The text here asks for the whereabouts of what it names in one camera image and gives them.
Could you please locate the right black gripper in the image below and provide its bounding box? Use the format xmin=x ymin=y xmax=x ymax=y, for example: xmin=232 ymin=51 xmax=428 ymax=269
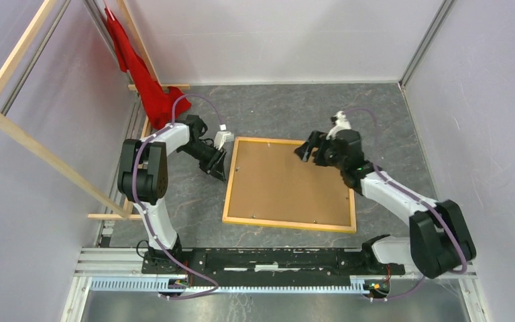
xmin=294 ymin=129 xmax=346 ymax=170

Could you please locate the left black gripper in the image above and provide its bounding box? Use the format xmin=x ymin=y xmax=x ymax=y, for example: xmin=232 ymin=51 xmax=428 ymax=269
xmin=178 ymin=141 xmax=228 ymax=184

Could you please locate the brown cardboard backing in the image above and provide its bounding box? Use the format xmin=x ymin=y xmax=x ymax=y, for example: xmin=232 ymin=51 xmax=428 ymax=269
xmin=227 ymin=142 xmax=351 ymax=227

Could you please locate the yellow picture frame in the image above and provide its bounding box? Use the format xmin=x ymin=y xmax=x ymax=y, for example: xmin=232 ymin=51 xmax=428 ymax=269
xmin=221 ymin=136 xmax=357 ymax=234

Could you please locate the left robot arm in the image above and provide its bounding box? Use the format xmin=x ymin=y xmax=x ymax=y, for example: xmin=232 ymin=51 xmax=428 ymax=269
xmin=117 ymin=115 xmax=233 ymax=274

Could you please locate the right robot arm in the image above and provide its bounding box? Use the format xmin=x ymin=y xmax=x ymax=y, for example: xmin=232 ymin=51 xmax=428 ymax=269
xmin=294 ymin=129 xmax=477 ymax=279

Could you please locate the red cloth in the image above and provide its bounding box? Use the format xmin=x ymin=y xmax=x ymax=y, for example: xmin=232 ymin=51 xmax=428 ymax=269
xmin=104 ymin=7 xmax=184 ymax=129

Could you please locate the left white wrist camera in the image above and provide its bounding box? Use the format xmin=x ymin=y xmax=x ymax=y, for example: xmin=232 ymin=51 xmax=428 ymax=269
xmin=213 ymin=124 xmax=235 ymax=150

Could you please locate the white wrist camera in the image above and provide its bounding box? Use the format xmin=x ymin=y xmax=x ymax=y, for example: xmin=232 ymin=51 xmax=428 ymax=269
xmin=327 ymin=111 xmax=351 ymax=140
xmin=213 ymin=124 xmax=235 ymax=150

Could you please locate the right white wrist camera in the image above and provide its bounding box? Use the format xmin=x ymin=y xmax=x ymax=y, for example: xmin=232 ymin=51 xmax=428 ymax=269
xmin=327 ymin=111 xmax=351 ymax=140

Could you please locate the wooden rack frame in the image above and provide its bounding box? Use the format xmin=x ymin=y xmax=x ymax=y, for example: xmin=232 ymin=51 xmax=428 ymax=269
xmin=0 ymin=0 xmax=191 ymax=222

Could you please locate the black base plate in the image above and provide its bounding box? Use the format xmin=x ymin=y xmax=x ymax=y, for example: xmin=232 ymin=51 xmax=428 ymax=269
xmin=141 ymin=247 xmax=406 ymax=288

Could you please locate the aluminium rail base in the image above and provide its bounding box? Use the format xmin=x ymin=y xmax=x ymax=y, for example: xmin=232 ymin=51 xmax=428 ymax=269
xmin=60 ymin=248 xmax=490 ymax=322

